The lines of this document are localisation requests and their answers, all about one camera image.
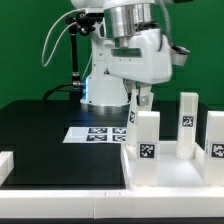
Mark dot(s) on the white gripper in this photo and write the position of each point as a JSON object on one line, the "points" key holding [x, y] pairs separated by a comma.
{"points": [[148, 58]]}

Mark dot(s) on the white desk top tray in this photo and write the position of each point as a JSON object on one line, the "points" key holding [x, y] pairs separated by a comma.
{"points": [[167, 171]]}

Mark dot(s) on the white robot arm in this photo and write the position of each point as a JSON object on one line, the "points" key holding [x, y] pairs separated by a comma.
{"points": [[122, 20]]}

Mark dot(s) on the fiducial marker sheet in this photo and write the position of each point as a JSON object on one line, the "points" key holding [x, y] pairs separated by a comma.
{"points": [[95, 135]]}

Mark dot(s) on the white left barrier block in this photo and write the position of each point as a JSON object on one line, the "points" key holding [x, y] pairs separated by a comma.
{"points": [[6, 165]]}

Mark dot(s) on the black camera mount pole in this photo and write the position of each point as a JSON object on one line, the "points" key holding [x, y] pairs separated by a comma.
{"points": [[75, 50]]}

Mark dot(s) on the silver depth camera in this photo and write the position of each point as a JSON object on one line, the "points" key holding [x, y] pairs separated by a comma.
{"points": [[94, 13]]}

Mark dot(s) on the white front barrier wall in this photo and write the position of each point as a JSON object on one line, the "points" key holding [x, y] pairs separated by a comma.
{"points": [[143, 203]]}

